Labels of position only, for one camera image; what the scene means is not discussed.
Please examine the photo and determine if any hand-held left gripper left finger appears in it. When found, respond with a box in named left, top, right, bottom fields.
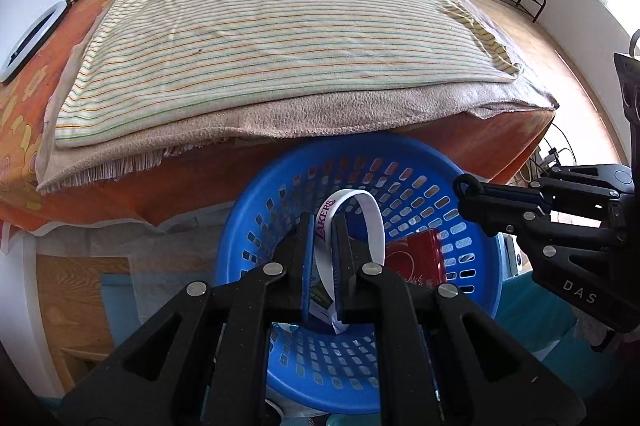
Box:
left=57, top=212, right=316, bottom=426

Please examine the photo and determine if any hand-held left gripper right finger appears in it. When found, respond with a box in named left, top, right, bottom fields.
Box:
left=332, top=215, right=586, bottom=426

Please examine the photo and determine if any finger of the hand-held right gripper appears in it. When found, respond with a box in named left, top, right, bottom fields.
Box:
left=452, top=163, right=636, bottom=209
left=459, top=198, right=626, bottom=267

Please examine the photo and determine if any white wristband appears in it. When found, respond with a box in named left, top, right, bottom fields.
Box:
left=310, top=188, right=387, bottom=334

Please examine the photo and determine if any red box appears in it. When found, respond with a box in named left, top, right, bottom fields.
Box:
left=384, top=228, right=446, bottom=289

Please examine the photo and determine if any blue plastic basket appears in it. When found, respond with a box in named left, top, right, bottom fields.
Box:
left=215, top=137, right=503, bottom=416

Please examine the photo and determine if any teal mat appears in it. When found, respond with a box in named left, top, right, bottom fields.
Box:
left=495, top=276, right=591, bottom=377

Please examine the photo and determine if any beige towel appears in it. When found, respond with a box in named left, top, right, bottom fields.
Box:
left=36, top=0, right=560, bottom=197

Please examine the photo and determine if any striped blanket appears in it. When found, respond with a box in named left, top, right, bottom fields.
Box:
left=54, top=0, right=523, bottom=149

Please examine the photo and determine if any orange floral bedsheet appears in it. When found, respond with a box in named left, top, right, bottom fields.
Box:
left=0, top=0, right=556, bottom=257

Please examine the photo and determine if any white ring light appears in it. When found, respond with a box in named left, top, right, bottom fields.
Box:
left=0, top=1, right=68, bottom=84

